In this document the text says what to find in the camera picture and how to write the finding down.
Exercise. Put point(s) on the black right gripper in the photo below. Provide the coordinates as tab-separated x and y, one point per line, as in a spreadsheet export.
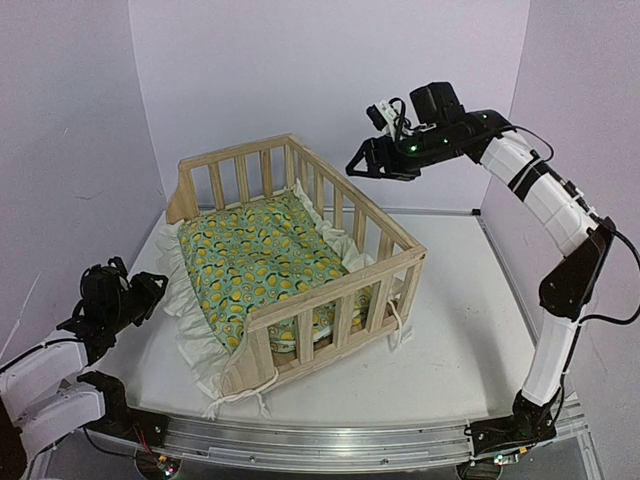
391	168

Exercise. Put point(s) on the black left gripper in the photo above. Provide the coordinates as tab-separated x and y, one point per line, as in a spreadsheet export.
148	291

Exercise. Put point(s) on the lemon print bed cushion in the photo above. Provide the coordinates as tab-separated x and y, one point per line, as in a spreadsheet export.
225	265

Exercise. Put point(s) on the wooden pet bed frame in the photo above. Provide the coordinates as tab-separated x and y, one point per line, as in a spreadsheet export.
286	340

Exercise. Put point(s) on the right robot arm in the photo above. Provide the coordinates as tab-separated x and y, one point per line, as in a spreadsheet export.
584	240

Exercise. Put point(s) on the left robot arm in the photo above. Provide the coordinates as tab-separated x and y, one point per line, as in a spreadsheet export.
52	389

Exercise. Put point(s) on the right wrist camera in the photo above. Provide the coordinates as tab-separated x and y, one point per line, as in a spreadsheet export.
389	118

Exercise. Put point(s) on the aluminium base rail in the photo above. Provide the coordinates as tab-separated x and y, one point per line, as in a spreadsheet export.
566	452

